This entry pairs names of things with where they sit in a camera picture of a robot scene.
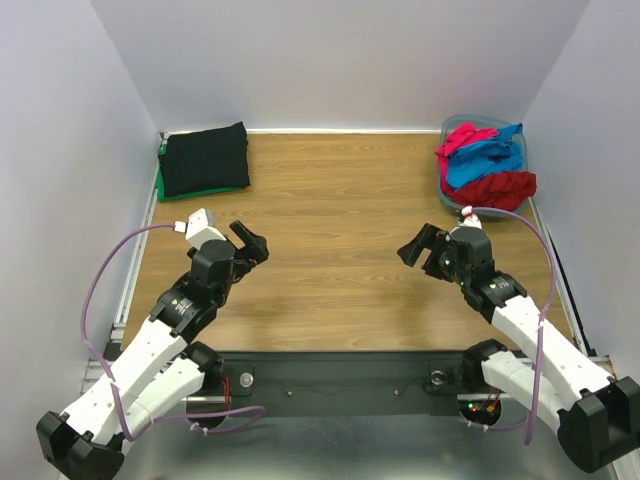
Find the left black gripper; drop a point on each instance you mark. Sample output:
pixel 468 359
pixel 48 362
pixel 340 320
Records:
pixel 256 250

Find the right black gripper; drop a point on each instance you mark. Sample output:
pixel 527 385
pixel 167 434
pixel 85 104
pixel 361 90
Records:
pixel 430 257

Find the red t-shirt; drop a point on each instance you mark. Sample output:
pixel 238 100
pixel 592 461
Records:
pixel 504 190

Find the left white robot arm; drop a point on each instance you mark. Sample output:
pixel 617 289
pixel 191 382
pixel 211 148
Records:
pixel 162 365

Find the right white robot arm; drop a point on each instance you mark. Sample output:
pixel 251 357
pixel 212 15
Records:
pixel 595 416

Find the folded black t-shirt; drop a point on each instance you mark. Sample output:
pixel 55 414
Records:
pixel 205 159

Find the folded green t-shirt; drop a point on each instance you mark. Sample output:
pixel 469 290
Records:
pixel 163 196

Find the blue t-shirt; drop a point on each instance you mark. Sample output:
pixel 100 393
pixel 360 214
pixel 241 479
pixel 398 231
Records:
pixel 497 154

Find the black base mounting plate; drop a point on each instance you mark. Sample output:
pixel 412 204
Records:
pixel 346 383

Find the pink t-shirt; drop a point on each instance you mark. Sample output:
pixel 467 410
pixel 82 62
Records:
pixel 464 135

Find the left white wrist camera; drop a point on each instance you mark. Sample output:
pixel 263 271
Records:
pixel 199 228

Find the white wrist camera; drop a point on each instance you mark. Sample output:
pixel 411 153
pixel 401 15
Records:
pixel 468 221
pixel 199 228

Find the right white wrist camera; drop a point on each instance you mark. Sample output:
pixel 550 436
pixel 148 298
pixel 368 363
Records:
pixel 468 221

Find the aluminium frame rail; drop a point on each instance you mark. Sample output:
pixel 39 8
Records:
pixel 124 325

